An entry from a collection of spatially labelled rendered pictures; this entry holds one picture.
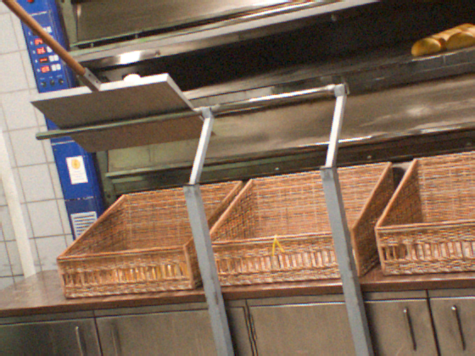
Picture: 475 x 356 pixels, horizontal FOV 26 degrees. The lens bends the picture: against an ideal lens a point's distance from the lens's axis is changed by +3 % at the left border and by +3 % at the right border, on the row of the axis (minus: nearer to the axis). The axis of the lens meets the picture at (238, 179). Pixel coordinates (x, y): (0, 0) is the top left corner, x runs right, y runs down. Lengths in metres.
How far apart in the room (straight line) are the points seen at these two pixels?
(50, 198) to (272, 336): 1.37
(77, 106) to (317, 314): 1.11
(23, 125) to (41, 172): 0.21
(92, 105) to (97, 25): 0.54
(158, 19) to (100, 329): 1.16
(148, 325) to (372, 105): 1.08
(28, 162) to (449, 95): 1.78
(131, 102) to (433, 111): 1.02
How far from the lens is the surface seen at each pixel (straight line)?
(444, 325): 3.13
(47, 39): 3.33
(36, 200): 4.38
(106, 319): 3.65
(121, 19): 4.00
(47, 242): 4.41
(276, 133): 3.76
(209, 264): 3.30
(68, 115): 3.70
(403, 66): 3.55
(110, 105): 3.57
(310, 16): 3.50
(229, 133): 3.85
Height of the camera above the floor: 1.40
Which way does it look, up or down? 8 degrees down
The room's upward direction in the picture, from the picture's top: 11 degrees counter-clockwise
